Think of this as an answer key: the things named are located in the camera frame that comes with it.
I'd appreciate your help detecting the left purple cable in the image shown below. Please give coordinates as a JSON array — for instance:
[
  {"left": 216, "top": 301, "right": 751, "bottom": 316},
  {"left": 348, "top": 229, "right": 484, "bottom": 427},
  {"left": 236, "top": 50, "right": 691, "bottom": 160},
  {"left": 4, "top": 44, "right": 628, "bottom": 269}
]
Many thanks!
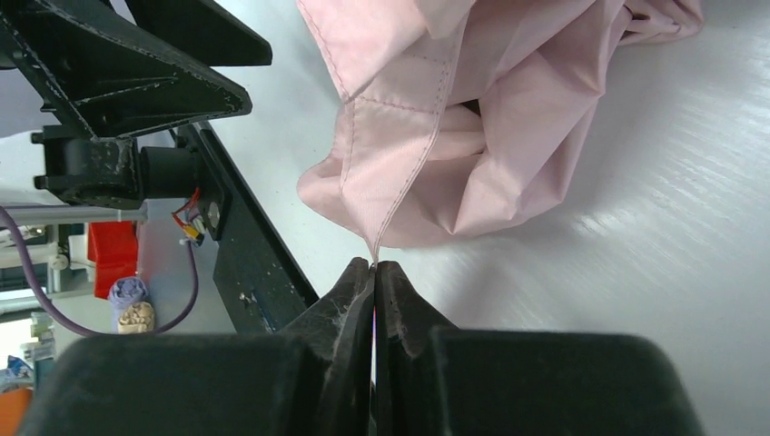
[{"left": 0, "top": 204, "right": 200, "bottom": 338}]

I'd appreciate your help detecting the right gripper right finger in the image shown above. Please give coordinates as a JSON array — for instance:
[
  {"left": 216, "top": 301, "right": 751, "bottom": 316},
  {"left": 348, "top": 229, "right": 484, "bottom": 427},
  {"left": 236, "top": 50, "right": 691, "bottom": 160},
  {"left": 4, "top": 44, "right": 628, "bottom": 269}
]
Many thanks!
[{"left": 373, "top": 262, "right": 704, "bottom": 435}]

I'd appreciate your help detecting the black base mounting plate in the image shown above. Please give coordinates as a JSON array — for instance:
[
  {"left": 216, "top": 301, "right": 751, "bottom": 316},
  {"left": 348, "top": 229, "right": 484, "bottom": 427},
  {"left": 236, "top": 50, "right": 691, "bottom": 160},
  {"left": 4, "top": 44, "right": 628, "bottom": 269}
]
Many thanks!
[{"left": 176, "top": 123, "right": 318, "bottom": 333}]

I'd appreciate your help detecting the purple cloth bundle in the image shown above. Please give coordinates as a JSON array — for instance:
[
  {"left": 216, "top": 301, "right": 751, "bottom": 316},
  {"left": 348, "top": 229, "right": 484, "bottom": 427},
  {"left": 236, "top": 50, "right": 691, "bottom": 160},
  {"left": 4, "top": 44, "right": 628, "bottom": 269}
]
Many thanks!
[{"left": 107, "top": 276, "right": 149, "bottom": 331}]

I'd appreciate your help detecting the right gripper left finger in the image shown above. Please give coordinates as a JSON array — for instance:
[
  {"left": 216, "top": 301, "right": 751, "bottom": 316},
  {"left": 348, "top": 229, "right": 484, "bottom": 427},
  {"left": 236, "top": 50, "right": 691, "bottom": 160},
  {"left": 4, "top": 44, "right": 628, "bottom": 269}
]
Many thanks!
[{"left": 18, "top": 258, "right": 374, "bottom": 435}]

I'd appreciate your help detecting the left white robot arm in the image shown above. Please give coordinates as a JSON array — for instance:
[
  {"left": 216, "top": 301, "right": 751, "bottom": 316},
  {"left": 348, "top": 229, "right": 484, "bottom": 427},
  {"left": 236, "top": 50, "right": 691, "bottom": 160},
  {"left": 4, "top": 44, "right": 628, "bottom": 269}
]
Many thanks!
[{"left": 1, "top": 1, "right": 272, "bottom": 210}]

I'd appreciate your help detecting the aluminium frame rail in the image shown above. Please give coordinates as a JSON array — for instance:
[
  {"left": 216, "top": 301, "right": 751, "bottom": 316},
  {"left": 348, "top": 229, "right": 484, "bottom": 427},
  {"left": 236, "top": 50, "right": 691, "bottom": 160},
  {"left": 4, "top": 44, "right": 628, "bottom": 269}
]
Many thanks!
[{"left": 5, "top": 205, "right": 148, "bottom": 225}]

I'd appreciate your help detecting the pink and black folding umbrella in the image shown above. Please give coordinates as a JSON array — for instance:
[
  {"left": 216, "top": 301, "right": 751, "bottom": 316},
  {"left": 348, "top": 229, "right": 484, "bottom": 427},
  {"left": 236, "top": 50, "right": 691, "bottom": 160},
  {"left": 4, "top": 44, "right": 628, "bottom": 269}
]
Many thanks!
[{"left": 298, "top": 0, "right": 705, "bottom": 253}]

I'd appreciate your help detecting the red box in background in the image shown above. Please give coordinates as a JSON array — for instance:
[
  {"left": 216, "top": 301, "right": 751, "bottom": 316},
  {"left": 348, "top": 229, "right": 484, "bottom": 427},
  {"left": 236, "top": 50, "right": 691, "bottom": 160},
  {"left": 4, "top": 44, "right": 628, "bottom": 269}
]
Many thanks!
[{"left": 87, "top": 221, "right": 139, "bottom": 300}]

